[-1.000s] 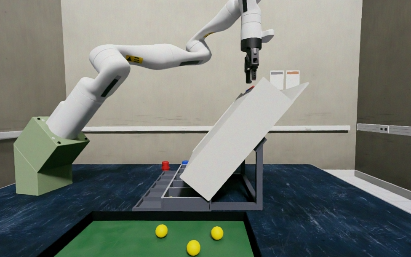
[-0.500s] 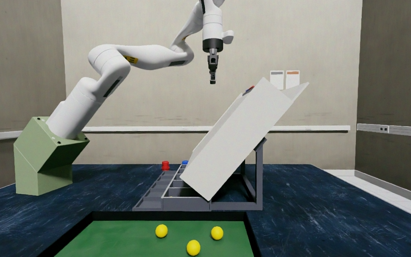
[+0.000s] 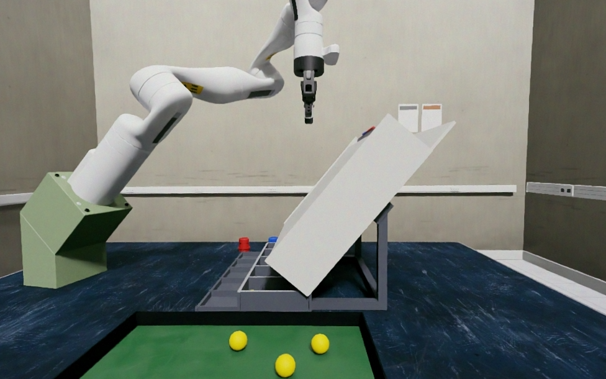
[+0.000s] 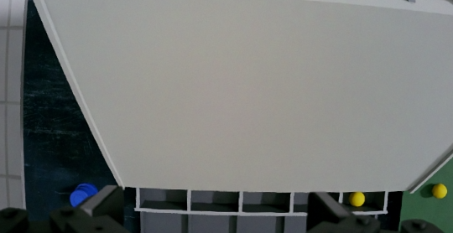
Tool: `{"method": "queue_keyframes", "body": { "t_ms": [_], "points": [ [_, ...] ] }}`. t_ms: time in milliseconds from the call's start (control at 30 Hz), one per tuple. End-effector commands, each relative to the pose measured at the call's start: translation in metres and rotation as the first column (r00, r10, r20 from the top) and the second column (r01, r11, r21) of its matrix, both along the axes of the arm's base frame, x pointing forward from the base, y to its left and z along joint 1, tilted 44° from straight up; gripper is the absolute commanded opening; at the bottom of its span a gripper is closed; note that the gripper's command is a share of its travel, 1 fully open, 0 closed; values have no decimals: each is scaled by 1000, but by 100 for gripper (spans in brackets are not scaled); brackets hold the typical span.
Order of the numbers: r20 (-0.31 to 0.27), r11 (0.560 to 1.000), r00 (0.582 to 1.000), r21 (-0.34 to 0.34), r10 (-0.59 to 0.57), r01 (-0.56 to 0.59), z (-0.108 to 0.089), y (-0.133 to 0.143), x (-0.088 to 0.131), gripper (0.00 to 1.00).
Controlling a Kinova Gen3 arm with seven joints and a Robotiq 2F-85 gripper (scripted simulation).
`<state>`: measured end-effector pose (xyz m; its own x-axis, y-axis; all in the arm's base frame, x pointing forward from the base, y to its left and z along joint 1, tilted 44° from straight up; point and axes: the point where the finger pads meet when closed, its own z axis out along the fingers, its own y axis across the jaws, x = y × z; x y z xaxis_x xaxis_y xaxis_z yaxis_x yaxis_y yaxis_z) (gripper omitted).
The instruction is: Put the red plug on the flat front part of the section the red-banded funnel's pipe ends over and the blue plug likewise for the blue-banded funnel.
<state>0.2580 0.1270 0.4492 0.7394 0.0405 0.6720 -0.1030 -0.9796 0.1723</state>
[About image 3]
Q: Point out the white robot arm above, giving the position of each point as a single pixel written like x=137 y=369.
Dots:
x=167 y=92

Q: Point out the red plug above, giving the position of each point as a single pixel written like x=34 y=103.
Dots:
x=244 y=244

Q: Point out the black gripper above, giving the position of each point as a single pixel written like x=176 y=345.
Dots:
x=308 y=67

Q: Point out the yellow ball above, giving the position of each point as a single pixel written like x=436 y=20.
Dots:
x=285 y=365
x=238 y=340
x=320 y=344

